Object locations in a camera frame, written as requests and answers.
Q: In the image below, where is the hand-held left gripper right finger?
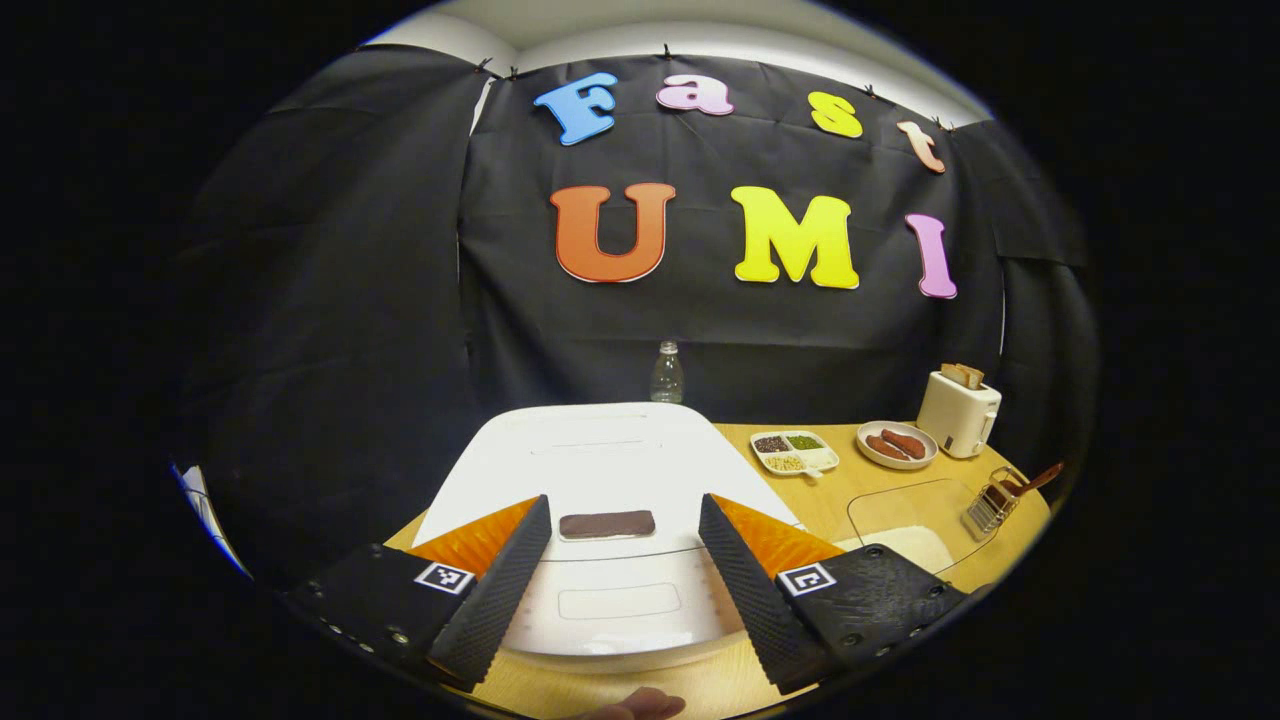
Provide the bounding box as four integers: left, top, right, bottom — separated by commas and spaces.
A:
698, 493, 969, 696

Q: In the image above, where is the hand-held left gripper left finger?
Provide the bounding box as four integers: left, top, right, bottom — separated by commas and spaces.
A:
285, 494, 553, 691

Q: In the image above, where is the white rice cooker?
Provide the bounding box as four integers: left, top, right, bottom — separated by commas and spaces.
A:
412, 402, 801, 673

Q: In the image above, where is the metal wire chopstick holder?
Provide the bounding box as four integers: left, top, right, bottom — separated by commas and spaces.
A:
963, 465, 1029, 533

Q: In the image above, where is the brown wooden spoon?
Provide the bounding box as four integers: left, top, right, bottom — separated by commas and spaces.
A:
985, 462, 1064, 511

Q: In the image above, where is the white divided grain dish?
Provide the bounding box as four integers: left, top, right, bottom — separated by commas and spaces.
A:
750, 430, 841, 479

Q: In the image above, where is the white round plate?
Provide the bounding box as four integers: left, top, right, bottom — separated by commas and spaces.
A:
856, 420, 939, 471

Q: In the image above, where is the clear glass dish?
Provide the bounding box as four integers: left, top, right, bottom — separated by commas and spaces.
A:
846, 478, 1001, 576

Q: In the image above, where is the clear plastic water bottle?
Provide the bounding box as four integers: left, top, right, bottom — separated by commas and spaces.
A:
650, 340, 686, 405

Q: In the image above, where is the white toaster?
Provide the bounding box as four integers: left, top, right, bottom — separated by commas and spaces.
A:
916, 370, 1003, 459

